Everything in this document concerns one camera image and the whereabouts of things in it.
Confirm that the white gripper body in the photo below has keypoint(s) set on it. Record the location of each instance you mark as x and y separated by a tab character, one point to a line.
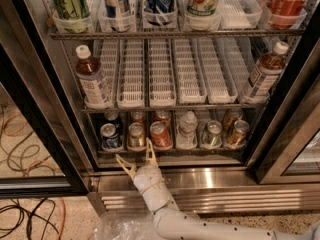
146	178

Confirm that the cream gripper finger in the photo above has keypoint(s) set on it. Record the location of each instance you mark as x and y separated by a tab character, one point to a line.
129	168
150	154

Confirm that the orange soda can front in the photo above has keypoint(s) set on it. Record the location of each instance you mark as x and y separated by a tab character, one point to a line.
136	135

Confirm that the orange soda can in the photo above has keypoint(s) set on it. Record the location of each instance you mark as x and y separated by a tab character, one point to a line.
138	117
136	135

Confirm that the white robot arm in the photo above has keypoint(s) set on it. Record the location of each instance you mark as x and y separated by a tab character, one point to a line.
217	231

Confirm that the red soda can front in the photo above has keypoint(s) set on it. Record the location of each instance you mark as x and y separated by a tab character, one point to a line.
160	135

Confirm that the red soda can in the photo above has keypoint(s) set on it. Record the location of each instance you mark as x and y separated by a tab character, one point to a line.
163	116
160	135

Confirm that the blue soda can front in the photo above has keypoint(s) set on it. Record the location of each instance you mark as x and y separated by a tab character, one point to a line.
110	136

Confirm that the blue soda can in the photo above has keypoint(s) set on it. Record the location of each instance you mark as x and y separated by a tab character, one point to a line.
113	118
110	136

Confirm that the orange soda can rear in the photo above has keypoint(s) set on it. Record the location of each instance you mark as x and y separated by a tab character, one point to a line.
138	117

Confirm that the red soda can rear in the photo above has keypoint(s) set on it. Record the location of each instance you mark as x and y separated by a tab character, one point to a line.
163	116

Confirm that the steel fridge base grille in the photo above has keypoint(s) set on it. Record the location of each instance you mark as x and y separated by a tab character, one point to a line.
206	191

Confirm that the blue soda can rear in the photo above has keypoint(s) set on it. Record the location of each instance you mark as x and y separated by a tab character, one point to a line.
113	118

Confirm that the green silver can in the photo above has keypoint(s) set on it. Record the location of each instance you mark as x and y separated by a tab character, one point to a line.
211	136

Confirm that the gold can front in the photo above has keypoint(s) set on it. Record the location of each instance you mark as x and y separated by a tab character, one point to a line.
238	133

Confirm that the gold can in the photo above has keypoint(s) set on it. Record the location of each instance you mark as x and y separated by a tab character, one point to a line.
230	117
238	133

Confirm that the left glass fridge door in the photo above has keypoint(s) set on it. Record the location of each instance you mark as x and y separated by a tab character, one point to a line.
36	75

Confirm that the glass fridge door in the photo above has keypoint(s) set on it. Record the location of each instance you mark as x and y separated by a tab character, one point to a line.
300	129
36	75

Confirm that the gold can rear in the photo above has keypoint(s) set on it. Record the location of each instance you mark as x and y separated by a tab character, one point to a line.
230	117

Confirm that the right glass fridge door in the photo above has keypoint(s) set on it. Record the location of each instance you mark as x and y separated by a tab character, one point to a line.
300	129

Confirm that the green can top shelf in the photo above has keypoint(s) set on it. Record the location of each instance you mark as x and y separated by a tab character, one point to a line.
72	13

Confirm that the coca-cola can top shelf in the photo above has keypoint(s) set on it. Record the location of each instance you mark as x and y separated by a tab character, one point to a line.
283	14

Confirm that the clear water bottle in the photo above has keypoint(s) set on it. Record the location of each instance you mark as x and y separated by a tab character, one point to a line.
186	131

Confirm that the clear plastic bin with bag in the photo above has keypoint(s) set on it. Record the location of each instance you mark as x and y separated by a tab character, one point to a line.
126	227

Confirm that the left tea bottle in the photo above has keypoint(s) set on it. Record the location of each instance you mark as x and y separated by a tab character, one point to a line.
92	78

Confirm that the tea bottle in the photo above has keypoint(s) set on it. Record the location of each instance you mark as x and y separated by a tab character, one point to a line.
266	71
92	78

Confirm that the right tea bottle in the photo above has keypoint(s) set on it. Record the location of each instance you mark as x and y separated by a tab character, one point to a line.
266	71

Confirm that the empty top glide tray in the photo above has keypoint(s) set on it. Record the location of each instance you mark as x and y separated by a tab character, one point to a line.
239	14

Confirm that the middle wire shelf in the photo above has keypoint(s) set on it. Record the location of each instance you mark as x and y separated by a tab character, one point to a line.
176	108

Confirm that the wire shelf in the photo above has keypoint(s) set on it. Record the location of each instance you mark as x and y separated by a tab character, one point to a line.
176	34
176	108

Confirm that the top wire shelf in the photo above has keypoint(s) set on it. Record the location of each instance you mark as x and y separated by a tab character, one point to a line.
176	34

